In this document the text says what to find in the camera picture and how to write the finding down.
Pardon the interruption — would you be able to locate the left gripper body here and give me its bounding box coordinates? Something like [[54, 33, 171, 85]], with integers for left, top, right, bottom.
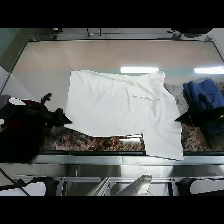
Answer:
[[49, 107, 69, 128]]

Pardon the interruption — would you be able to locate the white T-shirt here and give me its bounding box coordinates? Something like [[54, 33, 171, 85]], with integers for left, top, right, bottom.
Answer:
[[64, 69, 185, 161]]

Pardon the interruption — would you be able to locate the black garment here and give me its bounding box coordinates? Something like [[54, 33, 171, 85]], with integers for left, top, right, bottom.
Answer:
[[0, 98, 46, 165]]

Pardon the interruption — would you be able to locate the blue garment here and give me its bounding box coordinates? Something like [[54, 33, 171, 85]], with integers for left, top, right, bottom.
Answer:
[[182, 77, 224, 116]]

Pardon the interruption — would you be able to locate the silver frame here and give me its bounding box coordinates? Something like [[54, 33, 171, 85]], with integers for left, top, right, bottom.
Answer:
[[0, 154, 224, 197]]

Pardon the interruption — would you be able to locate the black cable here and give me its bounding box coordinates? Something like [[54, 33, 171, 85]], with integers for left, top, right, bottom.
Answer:
[[0, 167, 32, 197]]

